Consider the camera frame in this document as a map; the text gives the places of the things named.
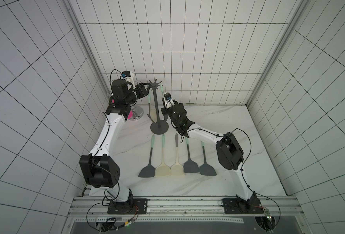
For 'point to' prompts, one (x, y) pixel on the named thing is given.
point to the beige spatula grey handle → (177, 169)
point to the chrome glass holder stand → (137, 112)
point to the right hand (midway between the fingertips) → (167, 93)
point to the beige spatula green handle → (163, 169)
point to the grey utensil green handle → (190, 166)
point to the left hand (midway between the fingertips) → (148, 87)
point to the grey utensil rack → (159, 126)
